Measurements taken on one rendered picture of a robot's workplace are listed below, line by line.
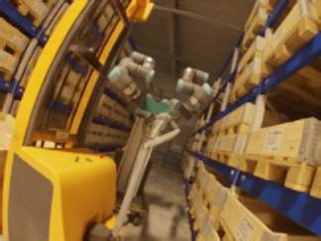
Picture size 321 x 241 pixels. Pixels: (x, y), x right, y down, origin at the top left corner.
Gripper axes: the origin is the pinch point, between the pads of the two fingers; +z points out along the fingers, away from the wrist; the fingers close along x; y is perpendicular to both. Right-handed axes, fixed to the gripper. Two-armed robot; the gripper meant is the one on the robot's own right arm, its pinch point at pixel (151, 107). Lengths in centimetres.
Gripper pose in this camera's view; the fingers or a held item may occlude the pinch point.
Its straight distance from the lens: 111.5
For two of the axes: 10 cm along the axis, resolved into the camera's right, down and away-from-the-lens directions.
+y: 5.7, 1.2, -8.2
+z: 6.3, 5.8, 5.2
